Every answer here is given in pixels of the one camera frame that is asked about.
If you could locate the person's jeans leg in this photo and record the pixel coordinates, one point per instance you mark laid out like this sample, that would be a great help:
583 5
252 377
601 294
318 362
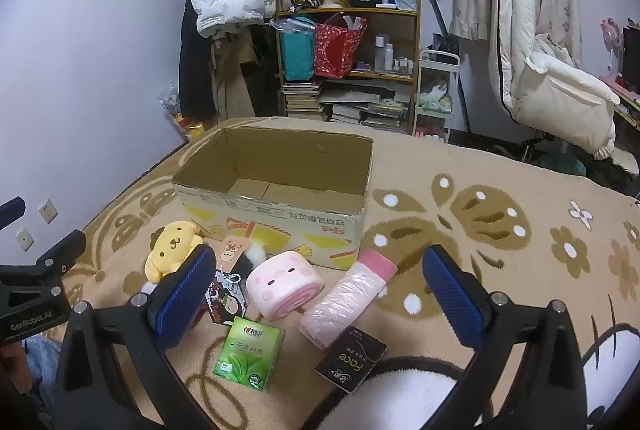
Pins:
42 360

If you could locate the yellow and red snack bag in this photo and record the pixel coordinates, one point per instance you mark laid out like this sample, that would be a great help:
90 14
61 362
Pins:
190 129

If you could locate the row of small cosmetic bottles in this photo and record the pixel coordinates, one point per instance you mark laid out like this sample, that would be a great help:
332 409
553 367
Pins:
404 66

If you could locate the pink desk fan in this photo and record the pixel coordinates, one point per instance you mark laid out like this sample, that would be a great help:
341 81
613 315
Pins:
614 32

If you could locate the green and white plush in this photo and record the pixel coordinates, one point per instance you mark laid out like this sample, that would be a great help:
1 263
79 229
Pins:
435 95

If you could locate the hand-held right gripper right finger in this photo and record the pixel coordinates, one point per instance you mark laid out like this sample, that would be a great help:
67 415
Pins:
452 297

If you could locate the wooden shelf unit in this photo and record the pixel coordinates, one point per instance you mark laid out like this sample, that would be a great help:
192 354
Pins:
350 12

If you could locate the cardboard box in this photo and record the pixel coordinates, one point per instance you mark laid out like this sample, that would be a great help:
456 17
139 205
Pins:
280 220

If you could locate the teal fabric bag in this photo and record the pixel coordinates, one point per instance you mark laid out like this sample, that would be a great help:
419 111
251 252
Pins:
297 52

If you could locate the white trolley cart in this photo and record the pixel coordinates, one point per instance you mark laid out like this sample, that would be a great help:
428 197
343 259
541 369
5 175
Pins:
440 57

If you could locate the small stack of books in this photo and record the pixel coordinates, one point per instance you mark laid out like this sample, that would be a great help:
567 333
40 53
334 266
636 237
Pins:
302 100

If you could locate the red gift bag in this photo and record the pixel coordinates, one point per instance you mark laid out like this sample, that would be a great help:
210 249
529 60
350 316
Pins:
335 50

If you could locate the green tissue pack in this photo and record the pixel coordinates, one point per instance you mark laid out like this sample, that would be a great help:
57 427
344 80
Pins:
247 352

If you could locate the pink block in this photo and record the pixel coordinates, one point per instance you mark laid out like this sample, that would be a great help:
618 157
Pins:
280 282

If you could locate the beige floral printed blanket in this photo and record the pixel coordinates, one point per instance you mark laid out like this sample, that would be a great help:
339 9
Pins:
410 160

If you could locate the tall white bottle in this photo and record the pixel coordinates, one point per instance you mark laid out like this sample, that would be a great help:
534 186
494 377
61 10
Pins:
380 55

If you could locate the white wall socket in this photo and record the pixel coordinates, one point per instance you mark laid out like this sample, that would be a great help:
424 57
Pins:
48 210
24 240

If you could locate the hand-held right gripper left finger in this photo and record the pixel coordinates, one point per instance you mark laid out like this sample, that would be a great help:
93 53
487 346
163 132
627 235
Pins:
182 297

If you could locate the white patterned snack bag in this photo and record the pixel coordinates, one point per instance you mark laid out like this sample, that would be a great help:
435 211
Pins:
170 100

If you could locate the black hanging coat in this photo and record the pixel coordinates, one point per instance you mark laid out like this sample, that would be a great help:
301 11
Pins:
192 60

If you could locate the brown bear paper tag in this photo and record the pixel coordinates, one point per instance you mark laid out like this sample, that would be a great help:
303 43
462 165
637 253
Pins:
231 252

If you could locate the wide stack of books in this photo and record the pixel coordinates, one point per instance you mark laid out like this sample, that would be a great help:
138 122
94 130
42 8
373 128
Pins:
367 110

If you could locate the short white bottle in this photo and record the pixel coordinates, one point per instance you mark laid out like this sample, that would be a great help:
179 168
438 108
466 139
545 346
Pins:
389 59

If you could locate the beige hanging garment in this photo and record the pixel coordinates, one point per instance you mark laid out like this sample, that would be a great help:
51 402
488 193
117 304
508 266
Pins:
230 80

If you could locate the black tissue packet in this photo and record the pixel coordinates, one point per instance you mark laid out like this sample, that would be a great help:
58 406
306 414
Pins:
350 357

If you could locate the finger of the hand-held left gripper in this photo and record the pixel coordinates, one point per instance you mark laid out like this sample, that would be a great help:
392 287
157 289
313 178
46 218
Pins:
11 211
62 255

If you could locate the anime character card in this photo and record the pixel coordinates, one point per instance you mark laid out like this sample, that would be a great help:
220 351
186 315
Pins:
227 300

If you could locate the yellow dog plush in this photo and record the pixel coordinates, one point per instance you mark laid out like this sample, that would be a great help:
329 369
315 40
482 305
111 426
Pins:
167 242

